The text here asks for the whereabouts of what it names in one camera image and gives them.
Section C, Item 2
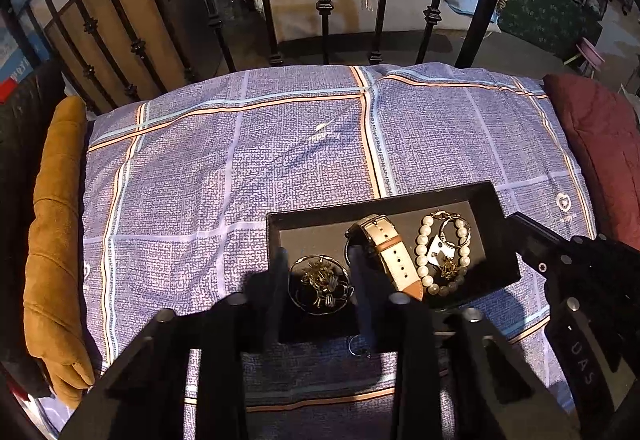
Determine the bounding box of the green patterned cloth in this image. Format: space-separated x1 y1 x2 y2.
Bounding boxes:
495 0 603 66

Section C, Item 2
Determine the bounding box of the blue printed banner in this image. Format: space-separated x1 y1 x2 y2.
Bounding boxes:
0 10 51 104

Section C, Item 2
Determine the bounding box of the grey metal cabinet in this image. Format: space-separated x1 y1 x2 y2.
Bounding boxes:
165 0 221 80

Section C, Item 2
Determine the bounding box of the small silver ring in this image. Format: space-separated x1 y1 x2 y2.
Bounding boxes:
347 334 372 358

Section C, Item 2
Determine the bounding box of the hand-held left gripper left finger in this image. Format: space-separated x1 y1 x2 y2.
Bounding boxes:
60 247 291 440

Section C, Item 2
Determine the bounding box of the black rectangular box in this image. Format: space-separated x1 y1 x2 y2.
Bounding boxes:
266 180 522 353

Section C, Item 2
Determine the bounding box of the white strap wristwatch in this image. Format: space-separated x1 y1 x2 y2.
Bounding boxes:
344 214 426 303

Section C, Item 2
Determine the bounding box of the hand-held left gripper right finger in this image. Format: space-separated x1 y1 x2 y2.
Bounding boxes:
350 250 596 440

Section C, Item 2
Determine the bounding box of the pink stool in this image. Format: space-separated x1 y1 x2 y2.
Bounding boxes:
565 37 606 76

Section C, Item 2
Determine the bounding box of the blue plaid blanket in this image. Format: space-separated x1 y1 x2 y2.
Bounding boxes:
80 62 601 440

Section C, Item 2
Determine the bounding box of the pearl bead bracelet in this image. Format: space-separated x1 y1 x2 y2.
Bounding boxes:
414 214 473 298

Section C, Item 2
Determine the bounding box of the round black gold brooch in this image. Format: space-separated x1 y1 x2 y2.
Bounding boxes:
289 254 357 317

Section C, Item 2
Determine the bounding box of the gold keychain with white tag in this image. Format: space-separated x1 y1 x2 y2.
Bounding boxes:
430 210 473 284

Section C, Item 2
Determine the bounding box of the black metal bed railing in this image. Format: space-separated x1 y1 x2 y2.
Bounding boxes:
10 0 521 115

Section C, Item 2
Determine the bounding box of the dark red cushion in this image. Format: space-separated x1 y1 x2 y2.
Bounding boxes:
542 72 640 261

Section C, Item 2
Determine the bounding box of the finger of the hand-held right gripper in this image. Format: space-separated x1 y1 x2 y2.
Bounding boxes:
507 212 576 278

